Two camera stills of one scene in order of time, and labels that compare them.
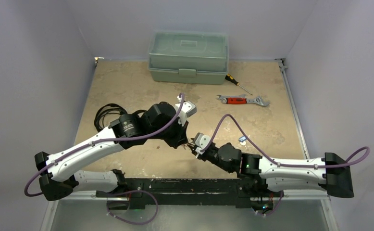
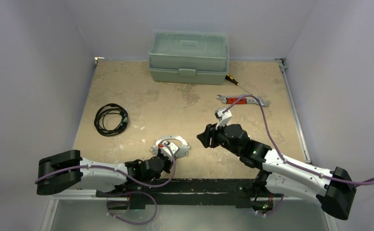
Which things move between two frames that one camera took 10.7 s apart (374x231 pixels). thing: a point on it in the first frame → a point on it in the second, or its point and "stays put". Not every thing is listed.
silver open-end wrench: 220,97 stays put
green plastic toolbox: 188,57 stays put
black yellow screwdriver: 229,77 stays put
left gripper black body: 172,137 → 168,163
